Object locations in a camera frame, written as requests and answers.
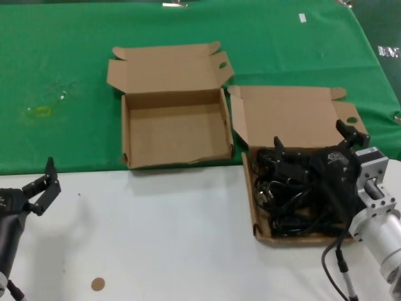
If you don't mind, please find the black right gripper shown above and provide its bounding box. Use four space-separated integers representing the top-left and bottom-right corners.
273 119 371 221

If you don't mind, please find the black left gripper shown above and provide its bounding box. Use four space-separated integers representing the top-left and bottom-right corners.
0 157 62 221

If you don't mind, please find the cardboard box with creased lid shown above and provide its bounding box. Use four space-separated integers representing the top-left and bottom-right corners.
227 85 370 248

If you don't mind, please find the cardboard box with straight lid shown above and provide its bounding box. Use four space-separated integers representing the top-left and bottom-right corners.
106 41 235 171

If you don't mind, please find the shiny silver foil piece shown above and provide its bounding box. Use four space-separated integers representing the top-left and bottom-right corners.
378 46 401 58

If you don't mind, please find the green table cloth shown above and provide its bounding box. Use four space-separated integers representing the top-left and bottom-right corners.
0 0 401 176

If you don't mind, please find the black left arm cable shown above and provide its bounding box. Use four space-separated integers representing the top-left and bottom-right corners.
6 278 28 301

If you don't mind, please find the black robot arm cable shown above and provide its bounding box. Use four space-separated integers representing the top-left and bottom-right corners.
321 219 357 301

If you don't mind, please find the grey sleeved robot arm cable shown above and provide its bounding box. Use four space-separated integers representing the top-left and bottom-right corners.
334 240 358 301

